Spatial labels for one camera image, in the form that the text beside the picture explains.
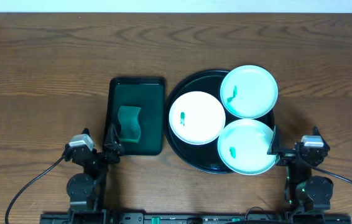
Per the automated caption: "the green sponge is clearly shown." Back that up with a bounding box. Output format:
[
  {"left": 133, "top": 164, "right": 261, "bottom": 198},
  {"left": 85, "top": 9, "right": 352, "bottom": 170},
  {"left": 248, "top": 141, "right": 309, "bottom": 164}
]
[{"left": 118, "top": 106, "right": 141, "bottom": 143}]

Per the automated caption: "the pale green plate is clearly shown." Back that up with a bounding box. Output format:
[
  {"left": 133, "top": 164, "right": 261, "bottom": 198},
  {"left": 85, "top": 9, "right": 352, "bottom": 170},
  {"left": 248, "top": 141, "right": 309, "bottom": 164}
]
[
  {"left": 220, "top": 65, "right": 279, "bottom": 119},
  {"left": 217, "top": 119, "right": 276, "bottom": 175}
]

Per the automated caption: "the white plate with green stain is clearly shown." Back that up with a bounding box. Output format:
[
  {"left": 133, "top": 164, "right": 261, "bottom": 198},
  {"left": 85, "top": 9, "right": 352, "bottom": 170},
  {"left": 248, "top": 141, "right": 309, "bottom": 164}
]
[{"left": 169, "top": 91, "right": 226, "bottom": 145}]

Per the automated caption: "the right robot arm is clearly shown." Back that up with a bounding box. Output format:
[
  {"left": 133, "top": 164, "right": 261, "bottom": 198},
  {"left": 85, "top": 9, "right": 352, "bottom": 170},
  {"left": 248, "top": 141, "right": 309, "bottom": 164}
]
[{"left": 267, "top": 126, "right": 333, "bottom": 223}]

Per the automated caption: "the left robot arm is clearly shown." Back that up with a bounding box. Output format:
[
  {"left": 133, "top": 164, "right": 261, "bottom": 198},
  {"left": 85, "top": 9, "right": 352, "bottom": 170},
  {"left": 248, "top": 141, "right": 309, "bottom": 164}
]
[{"left": 62, "top": 124, "right": 124, "bottom": 224}]

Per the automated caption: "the rectangular black water tray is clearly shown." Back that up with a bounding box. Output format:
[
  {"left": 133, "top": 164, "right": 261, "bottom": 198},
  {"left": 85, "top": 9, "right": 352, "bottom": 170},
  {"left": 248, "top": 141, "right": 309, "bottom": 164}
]
[{"left": 104, "top": 77, "right": 165, "bottom": 156}]

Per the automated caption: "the round black tray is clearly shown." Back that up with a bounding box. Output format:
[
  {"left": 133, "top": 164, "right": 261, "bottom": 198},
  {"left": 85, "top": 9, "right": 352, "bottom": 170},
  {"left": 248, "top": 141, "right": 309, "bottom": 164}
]
[{"left": 165, "top": 70, "right": 274, "bottom": 174}]

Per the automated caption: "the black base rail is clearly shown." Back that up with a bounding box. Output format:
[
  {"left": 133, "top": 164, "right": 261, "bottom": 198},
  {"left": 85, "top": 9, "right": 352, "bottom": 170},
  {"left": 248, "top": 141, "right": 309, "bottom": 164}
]
[{"left": 39, "top": 211, "right": 351, "bottom": 224}]

